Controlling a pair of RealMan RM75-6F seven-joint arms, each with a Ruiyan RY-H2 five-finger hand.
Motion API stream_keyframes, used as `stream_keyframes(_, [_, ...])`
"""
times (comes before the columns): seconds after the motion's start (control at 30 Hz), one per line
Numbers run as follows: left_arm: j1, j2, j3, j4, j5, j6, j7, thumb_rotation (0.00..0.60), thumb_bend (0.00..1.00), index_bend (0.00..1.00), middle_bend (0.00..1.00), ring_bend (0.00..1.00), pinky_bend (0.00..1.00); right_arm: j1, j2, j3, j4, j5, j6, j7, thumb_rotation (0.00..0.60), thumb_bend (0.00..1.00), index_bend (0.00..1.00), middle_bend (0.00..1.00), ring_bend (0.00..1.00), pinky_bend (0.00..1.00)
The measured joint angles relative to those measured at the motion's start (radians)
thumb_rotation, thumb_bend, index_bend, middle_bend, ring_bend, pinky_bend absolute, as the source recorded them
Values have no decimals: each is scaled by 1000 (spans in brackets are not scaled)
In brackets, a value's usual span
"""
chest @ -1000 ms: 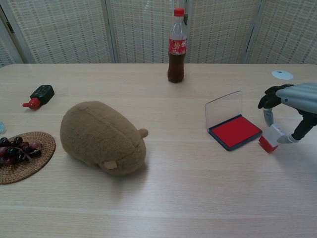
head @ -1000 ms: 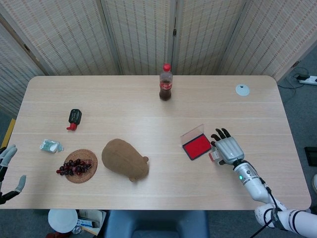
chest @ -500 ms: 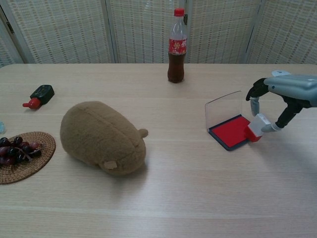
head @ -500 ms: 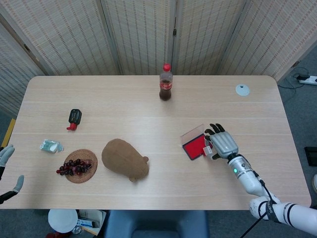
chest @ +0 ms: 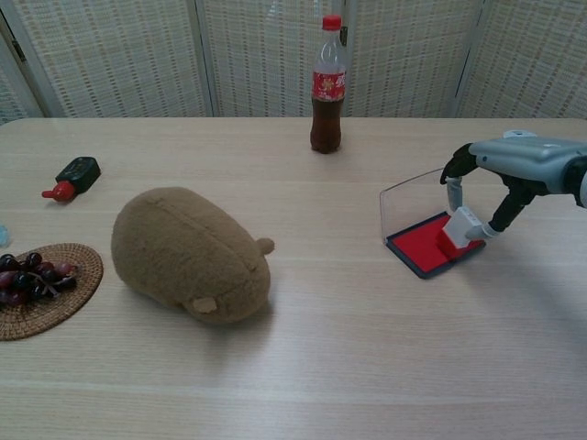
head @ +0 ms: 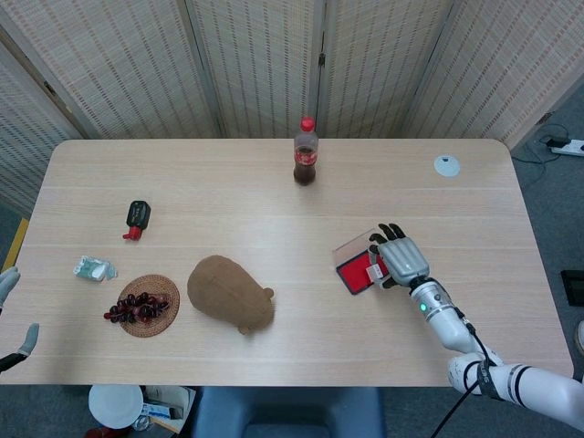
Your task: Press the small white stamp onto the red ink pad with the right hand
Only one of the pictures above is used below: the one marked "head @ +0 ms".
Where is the dark red grape bunch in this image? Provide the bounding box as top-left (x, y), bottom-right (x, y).
top-left (103, 291), bottom-right (170, 325)

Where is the round woven rattan coaster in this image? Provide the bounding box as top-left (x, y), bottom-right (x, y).
top-left (116, 273), bottom-right (181, 339)

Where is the black power cable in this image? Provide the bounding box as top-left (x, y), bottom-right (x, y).
top-left (510, 122), bottom-right (572, 183)

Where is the black red small device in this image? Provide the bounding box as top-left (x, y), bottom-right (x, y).
top-left (121, 199), bottom-right (152, 243)

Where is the yellow floor strip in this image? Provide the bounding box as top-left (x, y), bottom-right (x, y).
top-left (0, 217), bottom-right (29, 275)

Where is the black flat floor object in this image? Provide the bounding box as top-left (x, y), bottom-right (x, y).
top-left (560, 269), bottom-right (584, 308)

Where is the red ink pad case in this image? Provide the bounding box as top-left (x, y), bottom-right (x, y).
top-left (331, 234), bottom-right (392, 297)

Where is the white round bowl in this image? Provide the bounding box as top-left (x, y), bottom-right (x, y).
top-left (88, 384), bottom-right (143, 430)

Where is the blue padded chair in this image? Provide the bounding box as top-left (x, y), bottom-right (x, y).
top-left (190, 386), bottom-right (387, 438)

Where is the crumpled green white wrapper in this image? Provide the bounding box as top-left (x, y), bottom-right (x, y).
top-left (73, 255), bottom-right (119, 282)

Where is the cardboard box with papers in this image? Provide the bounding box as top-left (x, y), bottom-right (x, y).
top-left (136, 385), bottom-right (198, 434)

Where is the white power strip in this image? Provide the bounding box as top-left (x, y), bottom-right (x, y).
top-left (549, 139), bottom-right (584, 159)

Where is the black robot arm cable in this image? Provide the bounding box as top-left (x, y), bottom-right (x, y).
top-left (430, 306), bottom-right (501, 438)

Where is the cola bottle red cap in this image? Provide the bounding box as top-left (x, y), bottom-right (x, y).
top-left (292, 116), bottom-right (319, 187)

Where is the brown plush toy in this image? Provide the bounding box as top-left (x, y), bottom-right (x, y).
top-left (186, 255), bottom-right (276, 338)

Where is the woven folding screen panel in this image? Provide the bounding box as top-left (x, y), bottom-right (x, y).
top-left (314, 0), bottom-right (457, 138)
top-left (405, 0), bottom-right (584, 150)
top-left (0, 0), bottom-right (220, 141)
top-left (184, 0), bottom-right (328, 138)
top-left (0, 40), bottom-right (86, 215)

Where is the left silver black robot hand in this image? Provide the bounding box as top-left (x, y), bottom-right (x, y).
top-left (0, 266), bottom-right (40, 373)

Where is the white round cable grommet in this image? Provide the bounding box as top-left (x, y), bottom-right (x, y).
top-left (433, 154), bottom-right (462, 178)

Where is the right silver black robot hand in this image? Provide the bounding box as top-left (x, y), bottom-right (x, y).
top-left (367, 222), bottom-right (431, 291)

